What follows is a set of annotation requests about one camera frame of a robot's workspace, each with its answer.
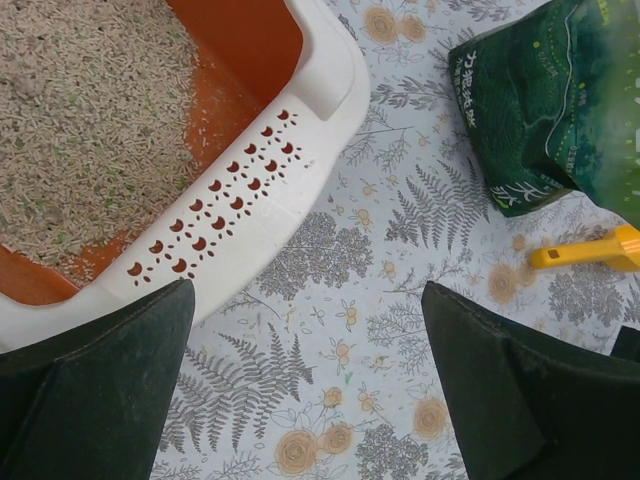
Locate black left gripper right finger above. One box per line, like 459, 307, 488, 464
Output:
422, 282, 639, 479

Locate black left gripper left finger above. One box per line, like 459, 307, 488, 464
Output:
1, 280, 195, 479

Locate green cat litter bag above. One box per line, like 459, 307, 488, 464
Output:
448, 1, 639, 225

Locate yellow plastic litter scoop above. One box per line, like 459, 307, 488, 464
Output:
529, 225, 639, 272

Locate white and orange litter box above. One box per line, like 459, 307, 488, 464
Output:
1, 1, 370, 352

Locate beige cat litter pellets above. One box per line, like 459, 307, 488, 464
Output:
1, 1, 196, 266

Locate floral patterned table mat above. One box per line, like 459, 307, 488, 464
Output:
151, 1, 639, 479

